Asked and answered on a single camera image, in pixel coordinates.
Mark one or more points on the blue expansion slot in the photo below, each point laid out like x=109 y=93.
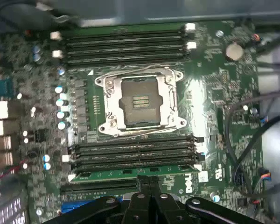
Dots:
x=70 y=206

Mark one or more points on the silver CPU socket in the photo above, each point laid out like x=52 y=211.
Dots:
x=140 y=102

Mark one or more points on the black round fan housing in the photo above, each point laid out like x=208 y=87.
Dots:
x=25 y=12

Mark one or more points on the green RAM stick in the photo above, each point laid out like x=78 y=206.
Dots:
x=130 y=173

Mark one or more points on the black card with white print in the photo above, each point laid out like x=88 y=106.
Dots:
x=7 y=210

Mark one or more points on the black RAM slot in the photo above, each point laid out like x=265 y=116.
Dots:
x=123 y=60
x=135 y=142
x=135 y=151
x=123 y=34
x=123 y=51
x=135 y=158
x=123 y=42

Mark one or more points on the white barcode sticker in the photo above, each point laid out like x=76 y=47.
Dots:
x=203 y=176

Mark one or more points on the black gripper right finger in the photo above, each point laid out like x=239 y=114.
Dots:
x=163 y=207

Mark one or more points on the grey PC case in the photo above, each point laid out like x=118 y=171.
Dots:
x=154 y=9

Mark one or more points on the silver socket cover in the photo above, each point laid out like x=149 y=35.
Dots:
x=113 y=93

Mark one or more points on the black expansion slot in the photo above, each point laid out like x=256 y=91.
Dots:
x=98 y=187

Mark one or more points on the silver rear port block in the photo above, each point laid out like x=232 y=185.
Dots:
x=1 y=130

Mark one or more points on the silver coin cell battery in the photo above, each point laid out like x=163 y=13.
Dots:
x=234 y=51

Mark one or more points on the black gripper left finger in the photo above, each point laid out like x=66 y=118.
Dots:
x=140 y=205

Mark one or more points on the green Dell motherboard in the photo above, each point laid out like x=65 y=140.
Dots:
x=200 y=98

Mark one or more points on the teal port connector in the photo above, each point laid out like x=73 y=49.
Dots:
x=3 y=86

